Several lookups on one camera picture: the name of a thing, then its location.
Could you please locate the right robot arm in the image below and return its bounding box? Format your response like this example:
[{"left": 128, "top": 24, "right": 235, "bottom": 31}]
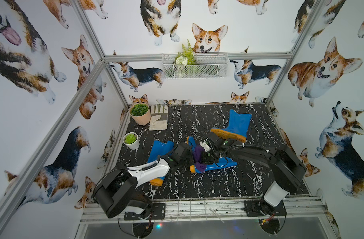
[{"left": 199, "top": 132, "right": 307, "bottom": 210}]

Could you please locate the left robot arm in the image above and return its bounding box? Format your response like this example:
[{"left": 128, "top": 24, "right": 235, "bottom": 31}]
[{"left": 93, "top": 142, "right": 193, "bottom": 220}]

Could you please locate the fern with white flower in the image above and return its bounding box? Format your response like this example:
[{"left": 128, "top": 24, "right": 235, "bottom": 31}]
[{"left": 174, "top": 40, "right": 197, "bottom": 78}]

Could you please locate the white wire wall basket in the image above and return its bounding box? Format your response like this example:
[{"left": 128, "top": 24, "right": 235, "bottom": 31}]
[{"left": 162, "top": 53, "right": 229, "bottom": 79}]

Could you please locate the blue rubber boot back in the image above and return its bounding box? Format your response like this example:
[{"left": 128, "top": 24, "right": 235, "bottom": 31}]
[{"left": 210, "top": 109, "right": 252, "bottom": 143}]

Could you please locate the purple cloth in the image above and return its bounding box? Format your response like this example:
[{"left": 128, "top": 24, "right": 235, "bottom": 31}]
[{"left": 192, "top": 146, "right": 207, "bottom": 173}]

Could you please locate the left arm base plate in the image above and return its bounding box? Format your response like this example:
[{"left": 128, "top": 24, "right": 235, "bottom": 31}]
[{"left": 124, "top": 203, "right": 166, "bottom": 221}]

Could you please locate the aluminium front rail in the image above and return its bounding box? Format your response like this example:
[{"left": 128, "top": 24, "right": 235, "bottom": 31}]
[{"left": 80, "top": 197, "right": 326, "bottom": 225}]

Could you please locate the green plant in pink pot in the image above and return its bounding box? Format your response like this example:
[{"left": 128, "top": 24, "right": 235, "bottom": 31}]
[{"left": 130, "top": 104, "right": 149, "bottom": 117}]

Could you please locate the pink ribbed plant pot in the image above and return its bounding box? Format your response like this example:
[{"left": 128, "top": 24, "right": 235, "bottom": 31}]
[{"left": 130, "top": 103, "right": 151, "bottom": 125}]

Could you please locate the green moss in white pot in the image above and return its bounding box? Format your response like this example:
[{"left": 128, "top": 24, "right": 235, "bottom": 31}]
[{"left": 124, "top": 133, "right": 138, "bottom": 145}]

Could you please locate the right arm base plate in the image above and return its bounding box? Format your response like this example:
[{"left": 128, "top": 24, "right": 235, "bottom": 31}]
[{"left": 244, "top": 199, "right": 287, "bottom": 217}]

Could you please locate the small white plant pot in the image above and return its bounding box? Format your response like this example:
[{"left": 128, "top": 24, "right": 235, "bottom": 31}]
[{"left": 123, "top": 132, "right": 140, "bottom": 150}]

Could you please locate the blue rubber boot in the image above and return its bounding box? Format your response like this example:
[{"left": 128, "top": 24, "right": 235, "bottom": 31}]
[
  {"left": 147, "top": 140, "right": 174, "bottom": 186},
  {"left": 186, "top": 136, "right": 238, "bottom": 173},
  {"left": 210, "top": 109, "right": 252, "bottom": 143}
]

